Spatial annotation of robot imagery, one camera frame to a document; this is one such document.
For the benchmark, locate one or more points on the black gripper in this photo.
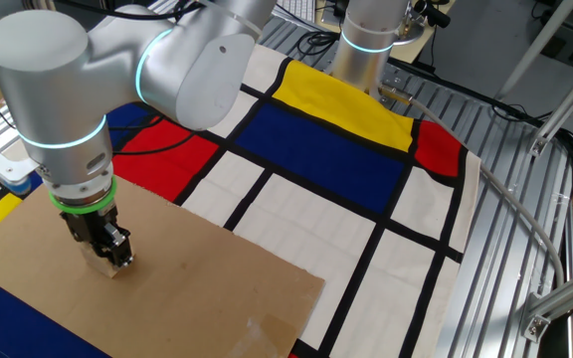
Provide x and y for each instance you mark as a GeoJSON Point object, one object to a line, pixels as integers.
{"type": "Point", "coordinates": [92, 226]}

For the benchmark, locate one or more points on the small wooden block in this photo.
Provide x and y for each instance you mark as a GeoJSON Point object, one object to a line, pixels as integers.
{"type": "Point", "coordinates": [107, 268]}

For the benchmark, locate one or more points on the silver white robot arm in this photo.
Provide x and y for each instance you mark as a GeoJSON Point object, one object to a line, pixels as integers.
{"type": "Point", "coordinates": [167, 74]}

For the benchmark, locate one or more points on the colour block patterned cloth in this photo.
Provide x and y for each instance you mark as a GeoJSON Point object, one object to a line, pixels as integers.
{"type": "Point", "coordinates": [316, 233]}

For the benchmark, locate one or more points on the brown cardboard sheet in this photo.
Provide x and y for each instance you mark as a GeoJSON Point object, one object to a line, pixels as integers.
{"type": "Point", "coordinates": [167, 278]}

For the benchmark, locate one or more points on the white keyboard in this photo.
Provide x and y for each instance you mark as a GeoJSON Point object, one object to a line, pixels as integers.
{"type": "Point", "coordinates": [296, 7]}

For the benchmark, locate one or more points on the black webcam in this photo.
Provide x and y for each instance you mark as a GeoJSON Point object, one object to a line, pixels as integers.
{"type": "Point", "coordinates": [431, 12]}

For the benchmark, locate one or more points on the pale grey slanted leg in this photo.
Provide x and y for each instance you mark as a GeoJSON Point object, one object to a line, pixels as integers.
{"type": "Point", "coordinates": [540, 45]}

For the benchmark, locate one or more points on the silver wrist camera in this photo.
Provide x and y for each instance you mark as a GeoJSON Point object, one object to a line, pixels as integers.
{"type": "Point", "coordinates": [3, 166]}

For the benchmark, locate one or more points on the aluminium frame strut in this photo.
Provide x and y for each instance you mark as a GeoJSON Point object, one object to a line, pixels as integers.
{"type": "Point", "coordinates": [570, 102]}
{"type": "Point", "coordinates": [565, 296]}

